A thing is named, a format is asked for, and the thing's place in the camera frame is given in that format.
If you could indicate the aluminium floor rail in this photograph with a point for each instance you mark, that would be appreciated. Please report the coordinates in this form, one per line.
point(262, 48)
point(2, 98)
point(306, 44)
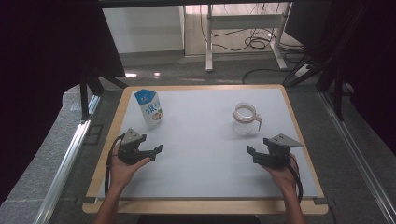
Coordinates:
point(65, 168)
point(358, 152)

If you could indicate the white table mat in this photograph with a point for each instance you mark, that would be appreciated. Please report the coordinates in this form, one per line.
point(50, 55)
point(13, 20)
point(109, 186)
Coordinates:
point(202, 155)

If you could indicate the black metal stand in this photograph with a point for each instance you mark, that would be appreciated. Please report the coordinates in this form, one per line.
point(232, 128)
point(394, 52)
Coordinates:
point(337, 93)

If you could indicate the white and blue salt bag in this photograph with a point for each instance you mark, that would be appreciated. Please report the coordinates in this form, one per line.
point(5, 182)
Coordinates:
point(149, 107)

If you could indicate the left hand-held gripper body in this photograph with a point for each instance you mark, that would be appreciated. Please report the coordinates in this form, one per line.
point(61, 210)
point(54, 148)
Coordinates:
point(129, 149)

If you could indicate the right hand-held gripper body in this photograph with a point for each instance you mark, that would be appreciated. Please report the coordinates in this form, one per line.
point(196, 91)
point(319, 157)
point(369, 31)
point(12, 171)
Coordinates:
point(278, 155)

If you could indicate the white cabinet panel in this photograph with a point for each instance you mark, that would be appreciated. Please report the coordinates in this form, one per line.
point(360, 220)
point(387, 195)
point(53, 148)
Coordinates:
point(143, 29)

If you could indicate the black floor bracket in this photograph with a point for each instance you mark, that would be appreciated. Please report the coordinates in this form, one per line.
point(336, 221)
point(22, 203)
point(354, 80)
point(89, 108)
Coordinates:
point(93, 134)

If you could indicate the white metal desk frame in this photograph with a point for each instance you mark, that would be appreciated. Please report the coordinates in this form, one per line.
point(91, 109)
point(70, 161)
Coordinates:
point(246, 21)

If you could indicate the black curtain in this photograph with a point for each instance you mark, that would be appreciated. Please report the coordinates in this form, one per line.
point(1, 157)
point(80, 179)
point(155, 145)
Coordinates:
point(373, 62)
point(40, 77)

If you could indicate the person's left hand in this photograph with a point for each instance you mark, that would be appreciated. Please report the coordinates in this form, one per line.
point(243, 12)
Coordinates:
point(121, 174)

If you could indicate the black tripod stand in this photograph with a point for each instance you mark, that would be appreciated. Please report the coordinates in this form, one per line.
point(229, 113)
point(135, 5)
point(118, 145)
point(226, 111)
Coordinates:
point(88, 84)

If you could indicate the person's right hand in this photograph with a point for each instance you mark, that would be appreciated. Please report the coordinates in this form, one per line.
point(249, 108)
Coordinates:
point(286, 180)

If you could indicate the glass jar with wooden rim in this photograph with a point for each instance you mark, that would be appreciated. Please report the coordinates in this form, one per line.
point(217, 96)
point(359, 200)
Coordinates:
point(246, 119)

